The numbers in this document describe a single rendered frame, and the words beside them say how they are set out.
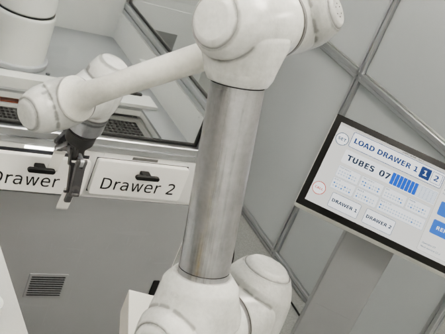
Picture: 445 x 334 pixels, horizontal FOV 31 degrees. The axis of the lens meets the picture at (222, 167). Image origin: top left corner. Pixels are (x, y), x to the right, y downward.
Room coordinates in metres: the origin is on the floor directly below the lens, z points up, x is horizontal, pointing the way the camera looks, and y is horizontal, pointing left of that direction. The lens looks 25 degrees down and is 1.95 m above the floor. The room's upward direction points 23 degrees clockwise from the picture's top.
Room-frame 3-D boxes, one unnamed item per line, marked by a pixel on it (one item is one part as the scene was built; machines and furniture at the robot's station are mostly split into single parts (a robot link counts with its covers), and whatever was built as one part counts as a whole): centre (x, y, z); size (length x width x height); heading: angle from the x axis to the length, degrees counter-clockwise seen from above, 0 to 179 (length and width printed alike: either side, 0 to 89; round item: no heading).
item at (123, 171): (2.04, 0.21, 0.87); 0.29 x 0.02 x 0.11; 125
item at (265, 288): (1.46, -0.17, 1.00); 0.18 x 0.16 x 0.22; 149
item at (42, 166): (1.83, 0.44, 0.91); 0.07 x 0.04 x 0.01; 125
